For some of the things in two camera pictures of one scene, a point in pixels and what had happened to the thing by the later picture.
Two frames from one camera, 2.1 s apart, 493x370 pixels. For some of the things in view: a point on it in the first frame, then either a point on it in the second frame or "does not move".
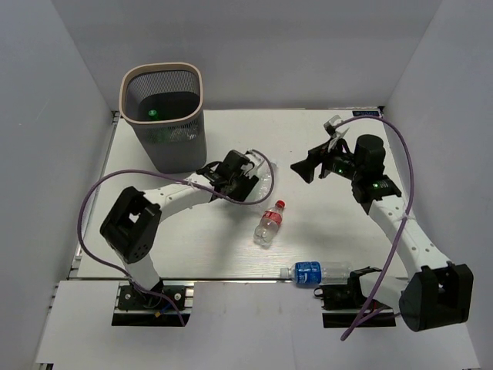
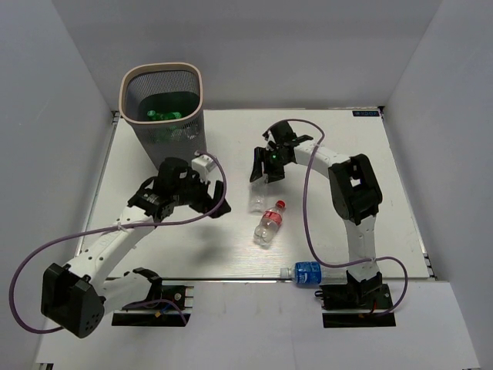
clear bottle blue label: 318,273 does not move
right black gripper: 306,168 → 261,154
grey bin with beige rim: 163,102 does not move
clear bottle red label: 268,225 does not move
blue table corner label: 365,113 does not move
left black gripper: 248,184 → 206,203
